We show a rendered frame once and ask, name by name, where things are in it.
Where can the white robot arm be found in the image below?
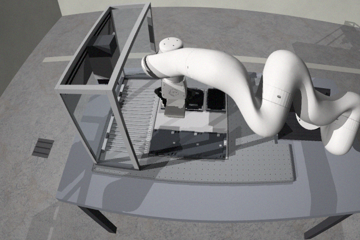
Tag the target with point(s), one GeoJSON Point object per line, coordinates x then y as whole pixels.
{"type": "Point", "coordinates": [285, 79]}

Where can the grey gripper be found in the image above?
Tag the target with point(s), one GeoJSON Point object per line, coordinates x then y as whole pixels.
{"type": "Point", "coordinates": [175, 90]}

